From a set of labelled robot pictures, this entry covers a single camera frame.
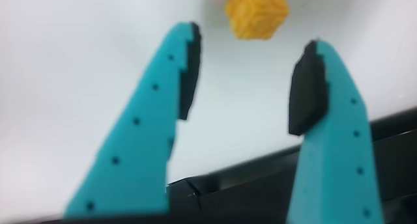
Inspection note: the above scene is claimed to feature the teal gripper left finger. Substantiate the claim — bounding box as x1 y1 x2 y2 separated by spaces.
63 21 203 220

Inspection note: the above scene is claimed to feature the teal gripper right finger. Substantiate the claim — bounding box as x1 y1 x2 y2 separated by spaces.
285 38 386 224

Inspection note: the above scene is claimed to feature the yellow brick cube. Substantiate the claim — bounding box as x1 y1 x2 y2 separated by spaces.
225 0 290 41

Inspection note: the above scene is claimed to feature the black box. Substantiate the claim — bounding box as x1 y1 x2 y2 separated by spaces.
38 107 417 224

